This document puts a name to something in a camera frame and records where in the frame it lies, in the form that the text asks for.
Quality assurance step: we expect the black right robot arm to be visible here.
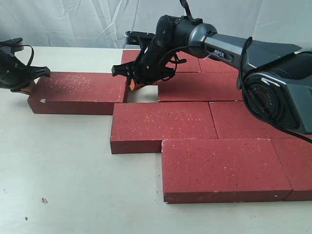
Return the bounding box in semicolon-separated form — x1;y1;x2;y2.
112;15;312;135

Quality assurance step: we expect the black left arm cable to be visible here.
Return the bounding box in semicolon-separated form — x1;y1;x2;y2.
0;41;35;71

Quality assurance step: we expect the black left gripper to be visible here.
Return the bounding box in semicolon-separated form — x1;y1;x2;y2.
0;50;51;95

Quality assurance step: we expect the red brick top back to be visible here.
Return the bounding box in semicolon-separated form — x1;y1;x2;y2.
28;72;128;116

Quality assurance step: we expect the white backdrop curtain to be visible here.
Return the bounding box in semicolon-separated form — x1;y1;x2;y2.
0;0;312;50

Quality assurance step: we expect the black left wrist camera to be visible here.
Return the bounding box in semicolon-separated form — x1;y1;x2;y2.
0;38;24;53

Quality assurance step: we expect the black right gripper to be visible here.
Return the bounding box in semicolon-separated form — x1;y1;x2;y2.
112;38;187;91

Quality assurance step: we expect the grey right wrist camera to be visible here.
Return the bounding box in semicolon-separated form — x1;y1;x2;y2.
125;31;155;48

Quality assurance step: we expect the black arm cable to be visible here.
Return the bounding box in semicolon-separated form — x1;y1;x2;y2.
0;41;35;71
157;0;312;144

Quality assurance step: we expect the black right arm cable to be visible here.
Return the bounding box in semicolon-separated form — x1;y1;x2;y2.
157;0;312;144

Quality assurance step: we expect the red brick front large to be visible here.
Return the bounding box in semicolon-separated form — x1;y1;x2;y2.
161;138;293;204

